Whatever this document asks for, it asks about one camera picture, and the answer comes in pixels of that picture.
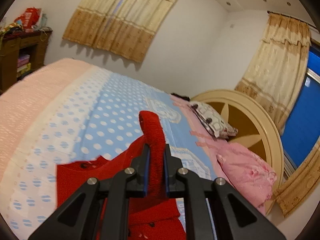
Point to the patterned white pillow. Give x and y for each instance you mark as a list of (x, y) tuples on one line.
[(213, 122)]

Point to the black curtain rod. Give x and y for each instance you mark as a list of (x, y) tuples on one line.
[(313, 27)]

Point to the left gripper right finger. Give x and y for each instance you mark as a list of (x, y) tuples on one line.
[(213, 208)]

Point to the colourful clutter on desk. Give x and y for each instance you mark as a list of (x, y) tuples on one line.
[(10, 28)]

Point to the cream wooden headboard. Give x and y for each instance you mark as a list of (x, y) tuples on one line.
[(256, 132)]

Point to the beige window curtain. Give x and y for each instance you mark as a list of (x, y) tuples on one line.
[(123, 27)]

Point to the dark wooden desk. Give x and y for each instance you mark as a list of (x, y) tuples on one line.
[(21, 54)]

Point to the red knitted sweater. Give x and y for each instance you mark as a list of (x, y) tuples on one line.
[(153, 217)]

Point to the pink folded quilt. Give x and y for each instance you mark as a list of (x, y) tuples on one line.
[(247, 172)]

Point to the blue polka dot bedsheet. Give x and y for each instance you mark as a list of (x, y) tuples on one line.
[(71, 110)]

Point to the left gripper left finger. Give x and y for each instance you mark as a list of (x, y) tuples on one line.
[(97, 202)]

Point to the beige side curtain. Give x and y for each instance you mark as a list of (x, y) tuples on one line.
[(276, 72)]

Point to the red gift box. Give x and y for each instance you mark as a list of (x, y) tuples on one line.
[(29, 18)]

